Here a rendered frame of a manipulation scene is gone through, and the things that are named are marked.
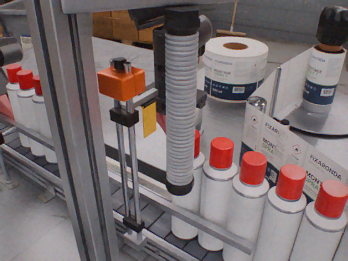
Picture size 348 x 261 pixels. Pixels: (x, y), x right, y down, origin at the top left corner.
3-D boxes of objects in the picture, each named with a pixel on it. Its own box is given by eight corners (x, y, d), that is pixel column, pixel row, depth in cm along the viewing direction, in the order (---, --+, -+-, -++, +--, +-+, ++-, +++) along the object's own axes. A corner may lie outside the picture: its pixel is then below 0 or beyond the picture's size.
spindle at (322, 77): (334, 104, 99) (361, 5, 84) (327, 116, 93) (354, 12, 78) (305, 96, 103) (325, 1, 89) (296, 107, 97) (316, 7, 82)
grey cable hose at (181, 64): (199, 185, 41) (209, 6, 30) (183, 202, 39) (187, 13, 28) (176, 174, 43) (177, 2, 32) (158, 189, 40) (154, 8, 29)
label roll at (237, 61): (229, 72, 123) (233, 33, 115) (274, 91, 110) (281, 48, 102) (188, 86, 112) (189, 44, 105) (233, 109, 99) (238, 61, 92)
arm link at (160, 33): (144, 26, 50) (178, 30, 47) (167, 15, 55) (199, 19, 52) (146, 69, 53) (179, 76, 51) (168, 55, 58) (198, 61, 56)
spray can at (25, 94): (58, 149, 81) (41, 70, 71) (40, 160, 78) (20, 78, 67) (44, 143, 84) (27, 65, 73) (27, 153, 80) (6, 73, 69)
